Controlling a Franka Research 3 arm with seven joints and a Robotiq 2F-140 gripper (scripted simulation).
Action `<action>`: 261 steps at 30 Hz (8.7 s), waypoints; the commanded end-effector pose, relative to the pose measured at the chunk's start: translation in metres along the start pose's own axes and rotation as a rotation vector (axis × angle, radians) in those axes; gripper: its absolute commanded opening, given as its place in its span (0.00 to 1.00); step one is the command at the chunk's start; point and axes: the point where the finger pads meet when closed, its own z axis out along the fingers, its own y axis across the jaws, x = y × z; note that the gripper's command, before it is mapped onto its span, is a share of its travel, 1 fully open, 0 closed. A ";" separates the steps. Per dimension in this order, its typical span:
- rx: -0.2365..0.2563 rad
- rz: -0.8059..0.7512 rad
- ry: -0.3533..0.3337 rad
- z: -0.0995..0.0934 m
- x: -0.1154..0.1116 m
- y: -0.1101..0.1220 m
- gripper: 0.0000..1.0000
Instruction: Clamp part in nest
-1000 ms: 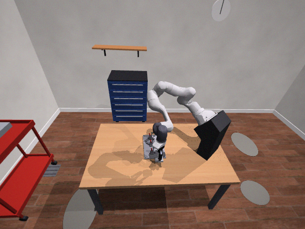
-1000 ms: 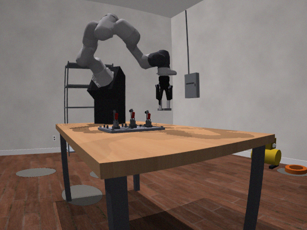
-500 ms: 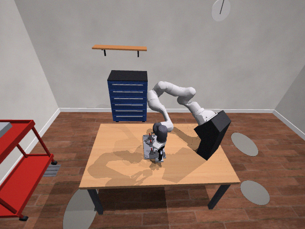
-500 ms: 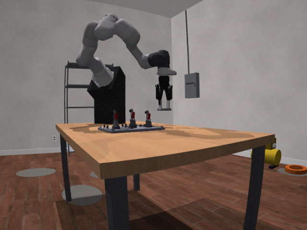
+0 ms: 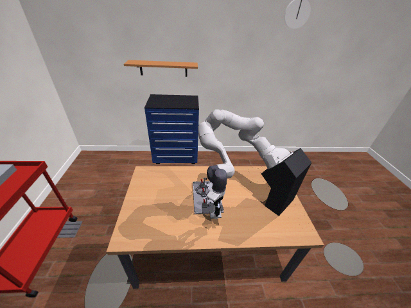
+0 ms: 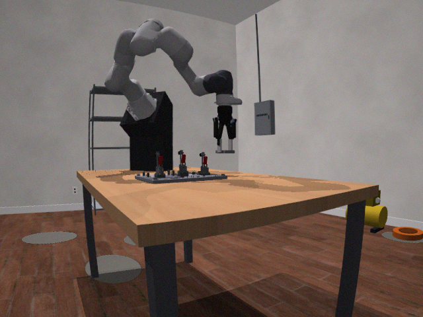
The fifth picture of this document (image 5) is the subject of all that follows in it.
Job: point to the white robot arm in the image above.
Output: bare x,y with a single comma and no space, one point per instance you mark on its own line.
249,127

